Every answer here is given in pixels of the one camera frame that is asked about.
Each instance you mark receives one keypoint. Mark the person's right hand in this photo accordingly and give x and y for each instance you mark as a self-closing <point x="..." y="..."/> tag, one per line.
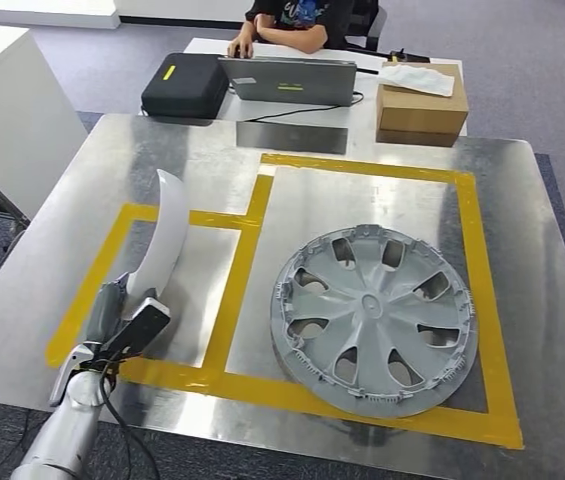
<point x="241" y="46"/>

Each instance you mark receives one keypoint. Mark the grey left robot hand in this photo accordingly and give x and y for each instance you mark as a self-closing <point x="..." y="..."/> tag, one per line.
<point x="105" y="311"/>

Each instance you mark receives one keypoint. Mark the white curved car body part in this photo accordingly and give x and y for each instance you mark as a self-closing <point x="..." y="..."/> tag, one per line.
<point x="167" y="232"/>

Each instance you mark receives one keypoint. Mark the person's right forearm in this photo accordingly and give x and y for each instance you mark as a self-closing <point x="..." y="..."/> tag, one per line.
<point x="249" y="30"/>

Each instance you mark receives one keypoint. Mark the person's left forearm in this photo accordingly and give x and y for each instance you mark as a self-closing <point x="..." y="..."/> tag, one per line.
<point x="292" y="34"/>

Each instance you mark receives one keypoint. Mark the steel workbench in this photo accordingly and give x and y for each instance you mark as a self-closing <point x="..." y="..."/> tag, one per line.
<point x="112" y="152"/>

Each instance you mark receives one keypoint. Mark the yellow workbench tape outline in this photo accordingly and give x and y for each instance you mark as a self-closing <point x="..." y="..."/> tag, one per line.
<point x="242" y="265"/>

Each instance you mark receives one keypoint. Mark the grey laptop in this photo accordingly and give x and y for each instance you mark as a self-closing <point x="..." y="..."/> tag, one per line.
<point x="292" y="83"/>

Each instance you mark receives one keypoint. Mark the black zip case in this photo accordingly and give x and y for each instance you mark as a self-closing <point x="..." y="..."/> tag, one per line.
<point x="187" y="86"/>

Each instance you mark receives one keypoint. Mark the person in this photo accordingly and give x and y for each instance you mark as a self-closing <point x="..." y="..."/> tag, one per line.
<point x="302" y="13"/>

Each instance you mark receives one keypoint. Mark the black office chair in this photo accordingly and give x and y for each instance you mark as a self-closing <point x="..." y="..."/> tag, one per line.
<point x="369" y="20"/>

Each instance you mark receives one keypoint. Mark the white desk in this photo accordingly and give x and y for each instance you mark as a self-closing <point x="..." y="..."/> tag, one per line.
<point x="366" y="99"/>

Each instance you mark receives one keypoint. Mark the white cabinet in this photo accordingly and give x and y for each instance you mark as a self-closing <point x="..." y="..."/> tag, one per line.
<point x="22" y="119"/>

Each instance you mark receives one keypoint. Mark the white plastic bag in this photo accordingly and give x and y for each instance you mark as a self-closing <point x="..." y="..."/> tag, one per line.
<point x="422" y="78"/>

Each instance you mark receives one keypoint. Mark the brown cardboard box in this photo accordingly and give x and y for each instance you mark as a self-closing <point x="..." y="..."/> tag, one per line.
<point x="422" y="109"/>

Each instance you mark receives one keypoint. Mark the grey wheel hubcap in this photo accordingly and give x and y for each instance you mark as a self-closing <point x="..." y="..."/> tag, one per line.
<point x="372" y="318"/>

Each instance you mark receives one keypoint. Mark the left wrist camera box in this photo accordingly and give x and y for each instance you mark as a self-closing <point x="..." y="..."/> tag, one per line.
<point x="134" y="331"/>

